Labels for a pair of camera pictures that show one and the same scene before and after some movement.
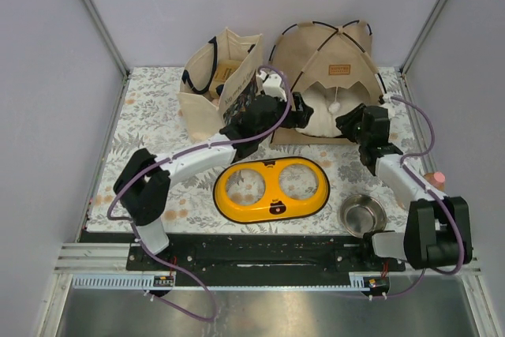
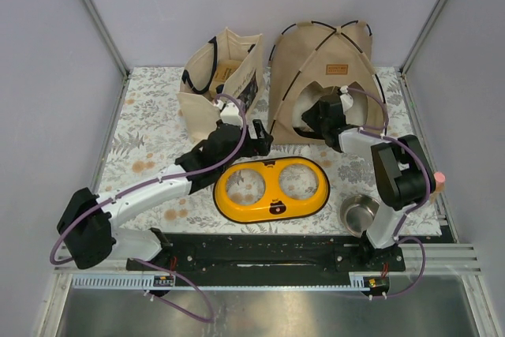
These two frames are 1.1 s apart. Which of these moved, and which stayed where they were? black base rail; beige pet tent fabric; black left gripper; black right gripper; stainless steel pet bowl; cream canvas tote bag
Moved: black left gripper; black right gripper
Stayed: black base rail; cream canvas tote bag; beige pet tent fabric; stainless steel pet bowl
